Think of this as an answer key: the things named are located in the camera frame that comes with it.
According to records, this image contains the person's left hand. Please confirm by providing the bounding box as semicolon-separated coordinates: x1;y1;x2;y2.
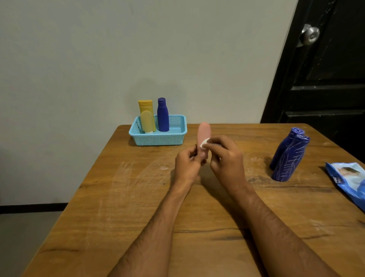
174;144;207;194

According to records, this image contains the person's right hand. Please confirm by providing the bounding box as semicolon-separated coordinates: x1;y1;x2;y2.
203;135;251;200

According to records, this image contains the blue plastic basket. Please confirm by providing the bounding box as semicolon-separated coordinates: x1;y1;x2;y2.
129;115;188;146

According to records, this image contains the pale yellow rounded bottle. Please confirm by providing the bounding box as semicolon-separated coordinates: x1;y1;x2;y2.
140;110;154;134

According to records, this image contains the peach pink bottle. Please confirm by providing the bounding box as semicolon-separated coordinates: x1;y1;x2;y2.
197;122;212;166

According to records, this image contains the small blue patterned bottle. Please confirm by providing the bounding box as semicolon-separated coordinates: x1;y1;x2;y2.
157;97;170;132

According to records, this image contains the silver door knob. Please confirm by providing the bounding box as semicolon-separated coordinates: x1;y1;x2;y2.
298;24;321;48

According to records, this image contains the black baseboard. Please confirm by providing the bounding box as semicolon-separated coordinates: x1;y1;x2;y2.
0;202;68;215

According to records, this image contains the black panel door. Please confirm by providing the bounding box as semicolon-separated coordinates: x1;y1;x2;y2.
260;0;365;165

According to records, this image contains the person's right forearm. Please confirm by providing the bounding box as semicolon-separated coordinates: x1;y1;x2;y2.
233;188;340;277

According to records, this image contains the person's left forearm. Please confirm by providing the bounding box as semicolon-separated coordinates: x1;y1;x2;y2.
108;185;194;277

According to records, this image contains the blue wet wipes pack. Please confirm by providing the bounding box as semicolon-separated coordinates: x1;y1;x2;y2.
325;162;365;213

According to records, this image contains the wooden table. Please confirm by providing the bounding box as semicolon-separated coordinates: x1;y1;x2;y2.
21;123;365;277

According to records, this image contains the yellow capped bottle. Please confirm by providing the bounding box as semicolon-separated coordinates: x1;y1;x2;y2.
138;99;157;132

